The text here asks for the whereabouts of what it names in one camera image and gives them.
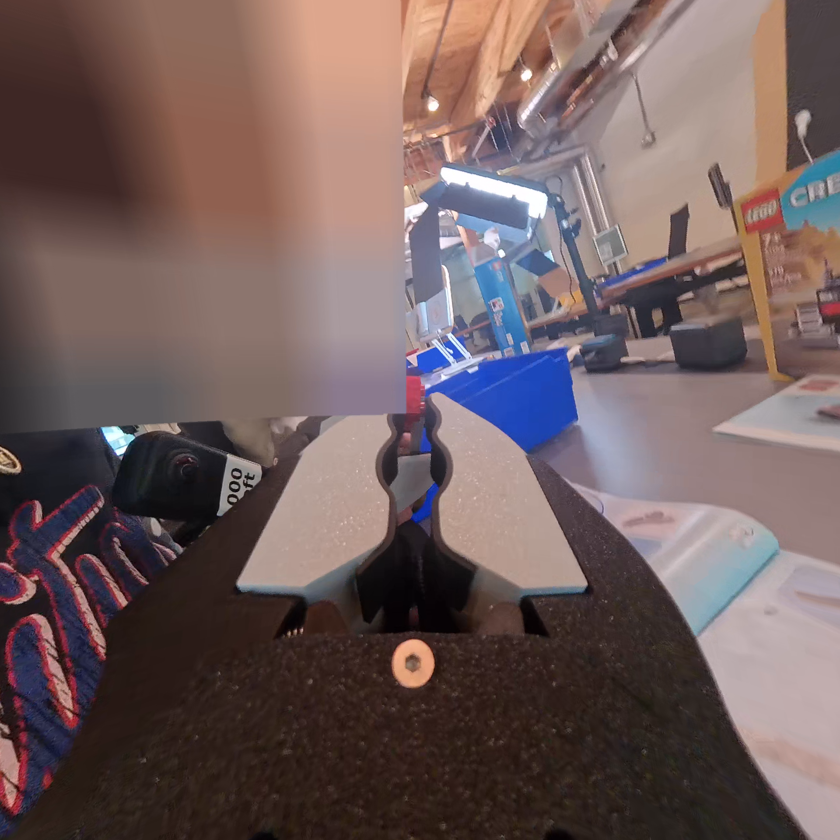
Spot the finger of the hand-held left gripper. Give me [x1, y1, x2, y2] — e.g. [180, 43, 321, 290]
[392, 454, 439, 511]

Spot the metal air duct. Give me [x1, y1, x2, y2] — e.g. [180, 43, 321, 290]
[515, 0, 697, 132]

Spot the blue plastic bin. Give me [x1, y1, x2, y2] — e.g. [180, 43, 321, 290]
[410, 346, 580, 526]

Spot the black light stand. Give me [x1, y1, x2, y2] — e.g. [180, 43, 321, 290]
[548, 193, 631, 339]

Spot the wooden office desk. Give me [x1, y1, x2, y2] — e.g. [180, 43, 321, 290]
[600, 236, 749, 339]

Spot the studio light panel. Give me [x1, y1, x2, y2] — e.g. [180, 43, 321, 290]
[420, 164, 551, 231]

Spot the black panel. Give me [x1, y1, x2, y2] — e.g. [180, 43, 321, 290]
[408, 206, 452, 304]

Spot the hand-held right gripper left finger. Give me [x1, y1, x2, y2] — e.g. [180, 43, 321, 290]
[235, 413, 403, 634]

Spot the yellow toy set box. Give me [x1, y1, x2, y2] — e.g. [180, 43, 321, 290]
[731, 150, 840, 383]

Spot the car cover instruction booklet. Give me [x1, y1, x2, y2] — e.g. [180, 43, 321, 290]
[712, 375, 840, 454]

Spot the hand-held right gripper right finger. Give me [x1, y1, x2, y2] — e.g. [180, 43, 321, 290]
[425, 392, 589, 634]

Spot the tall blue box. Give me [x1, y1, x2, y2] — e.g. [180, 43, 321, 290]
[472, 252, 534, 358]

